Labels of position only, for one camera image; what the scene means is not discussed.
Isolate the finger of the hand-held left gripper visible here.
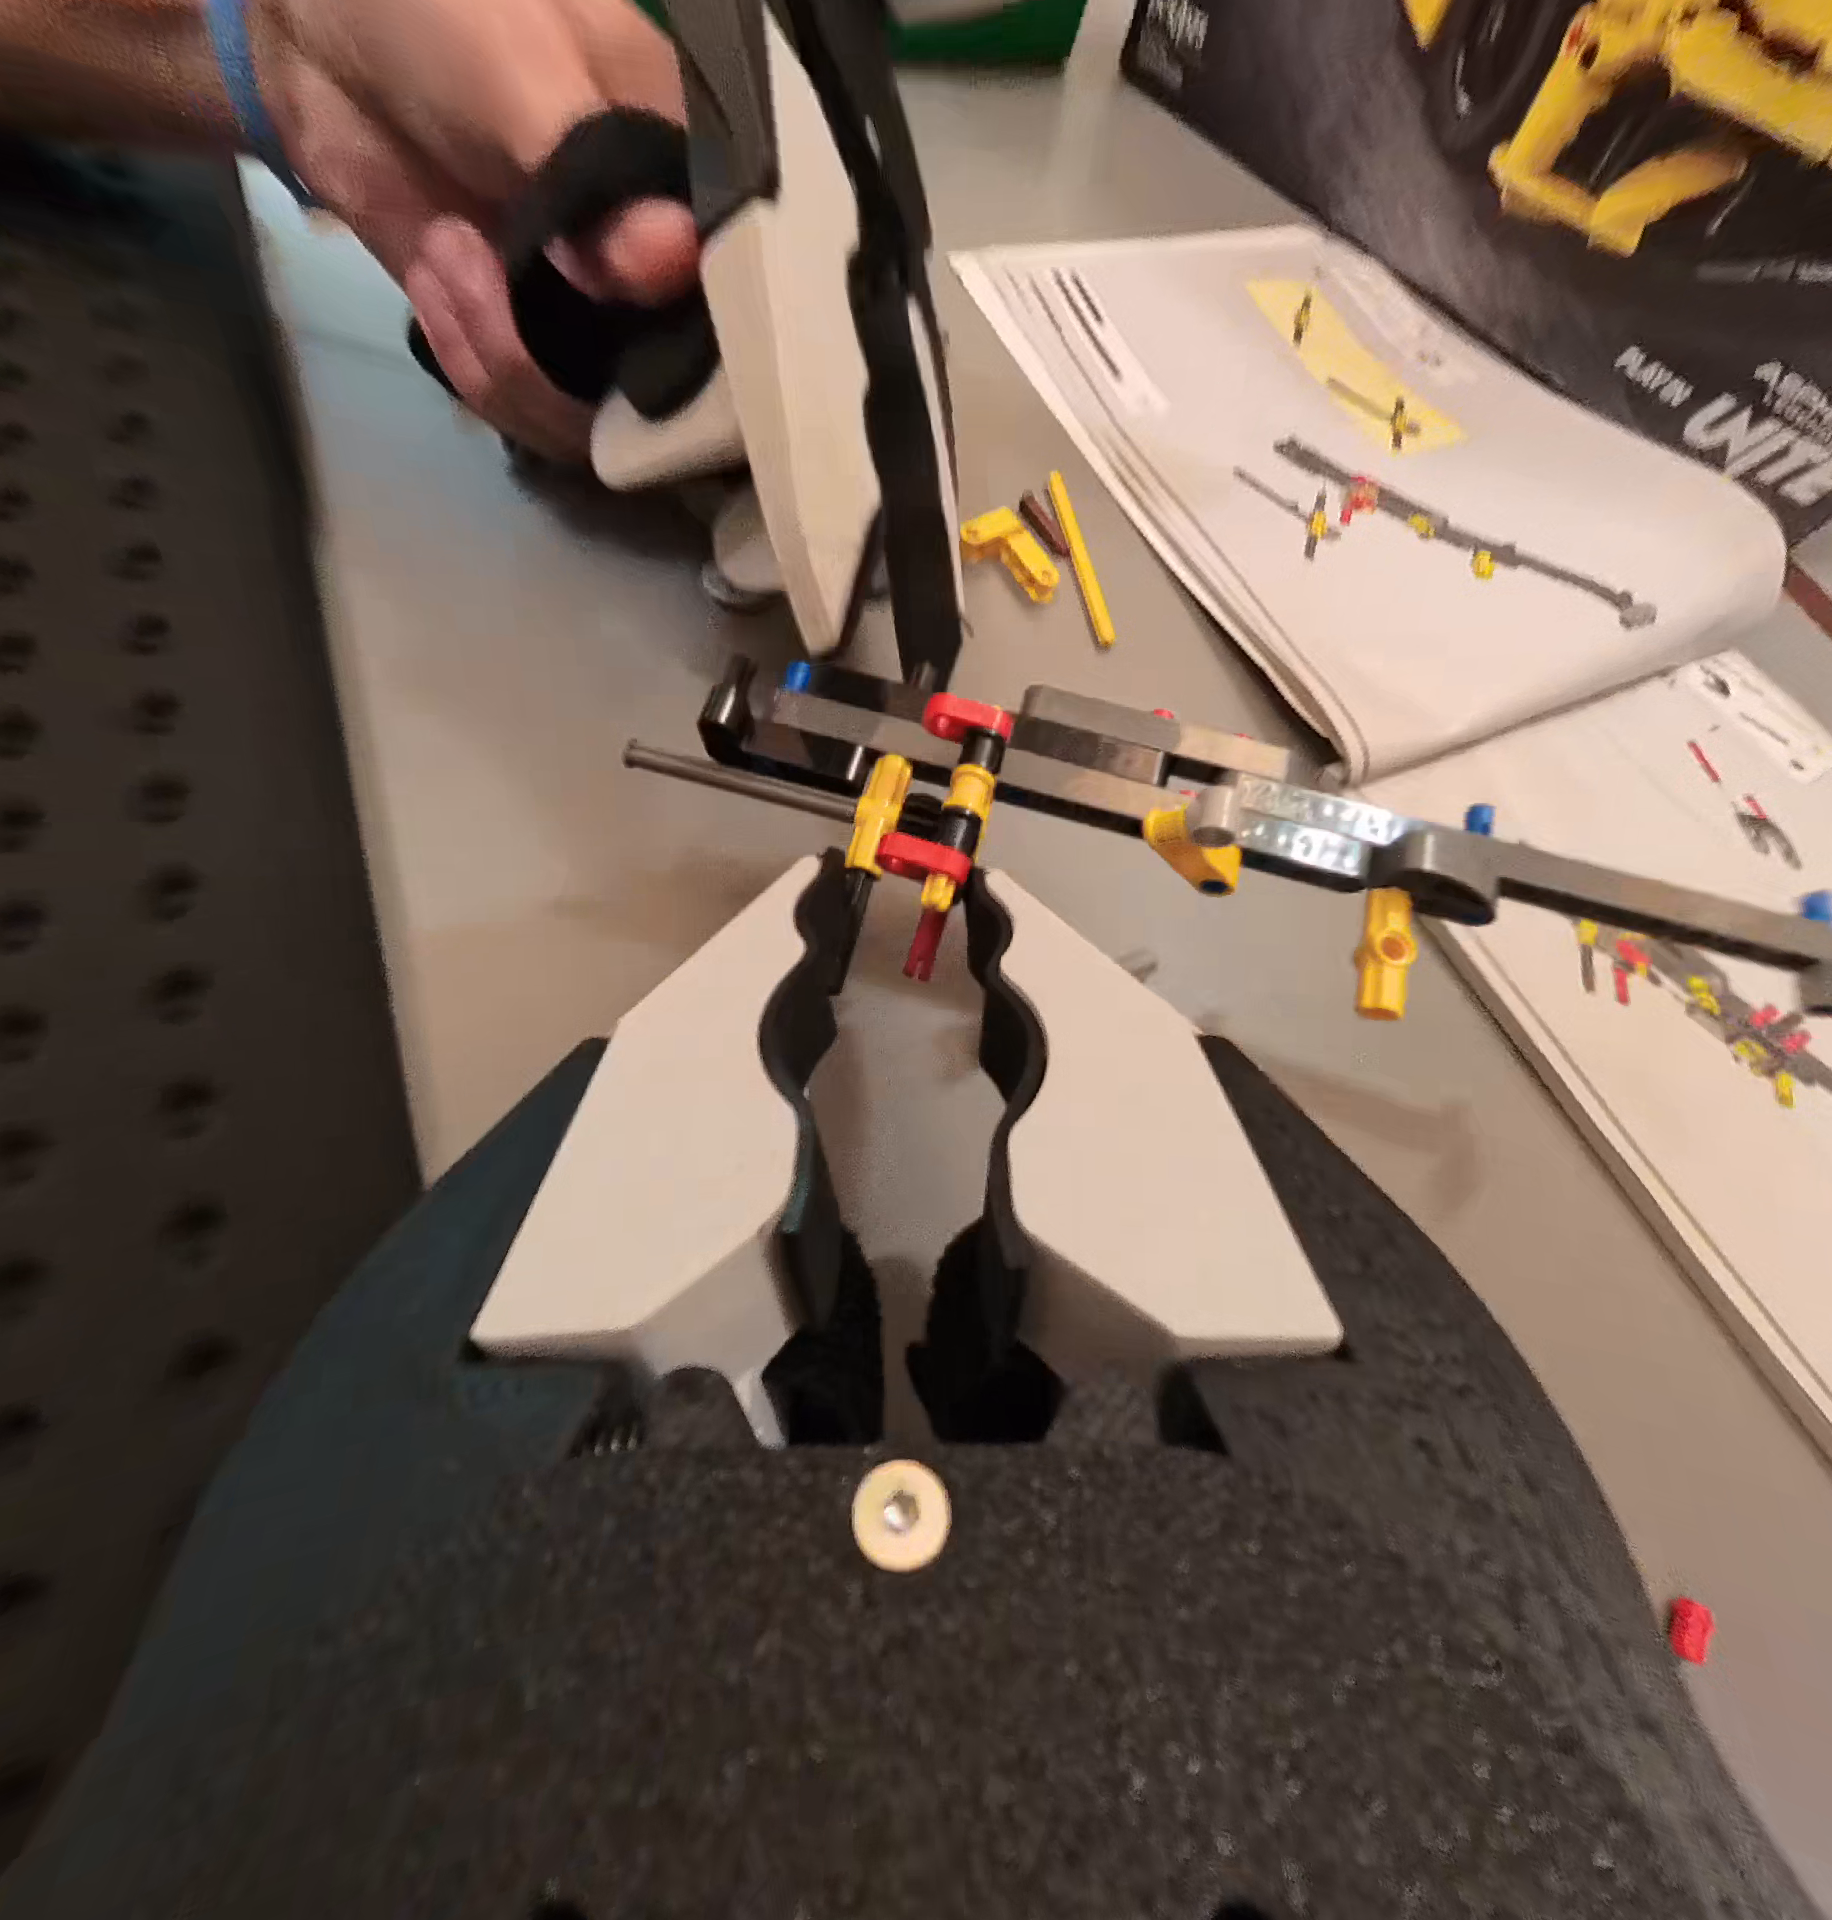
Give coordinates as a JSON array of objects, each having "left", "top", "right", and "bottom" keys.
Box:
[
  {"left": 698, "top": 22, "right": 891, "bottom": 657},
  {"left": 770, "top": 0, "right": 966, "bottom": 695}
]

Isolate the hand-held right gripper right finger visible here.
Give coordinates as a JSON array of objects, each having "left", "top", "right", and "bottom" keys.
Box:
[{"left": 909, "top": 867, "right": 1345, "bottom": 1448}]

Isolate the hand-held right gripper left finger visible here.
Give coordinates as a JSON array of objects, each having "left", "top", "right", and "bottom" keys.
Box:
[{"left": 465, "top": 853, "right": 886, "bottom": 1448}]

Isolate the long grey lego beam assembly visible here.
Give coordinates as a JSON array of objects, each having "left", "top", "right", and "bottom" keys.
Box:
[{"left": 620, "top": 651, "right": 1832, "bottom": 1025}]

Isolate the yellow L-shaped lego beam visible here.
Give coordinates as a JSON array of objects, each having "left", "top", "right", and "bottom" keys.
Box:
[{"left": 958, "top": 508, "right": 1062, "bottom": 606}]

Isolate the long yellow lego axle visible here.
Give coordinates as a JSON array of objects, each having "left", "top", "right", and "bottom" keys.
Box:
[{"left": 1045, "top": 470, "right": 1117, "bottom": 650}]

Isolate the grey lego wheel hub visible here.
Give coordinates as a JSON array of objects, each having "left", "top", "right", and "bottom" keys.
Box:
[{"left": 698, "top": 525, "right": 791, "bottom": 614}]

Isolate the open lego instruction booklet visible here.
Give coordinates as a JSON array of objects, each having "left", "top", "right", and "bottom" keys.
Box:
[{"left": 950, "top": 224, "right": 1832, "bottom": 1478}]

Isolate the lego box yellow car picture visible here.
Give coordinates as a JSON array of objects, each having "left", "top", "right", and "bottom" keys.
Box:
[{"left": 1118, "top": 0, "right": 1832, "bottom": 545}]

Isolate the person's left hand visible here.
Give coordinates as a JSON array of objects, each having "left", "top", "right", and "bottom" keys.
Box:
[{"left": 244, "top": 0, "right": 705, "bottom": 464}]

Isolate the green plastic bin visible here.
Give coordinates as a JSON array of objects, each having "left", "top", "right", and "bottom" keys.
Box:
[{"left": 882, "top": 0, "right": 1090, "bottom": 68}]

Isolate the blue wristband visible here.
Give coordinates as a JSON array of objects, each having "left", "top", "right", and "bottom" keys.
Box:
[{"left": 204, "top": 0, "right": 316, "bottom": 204}]

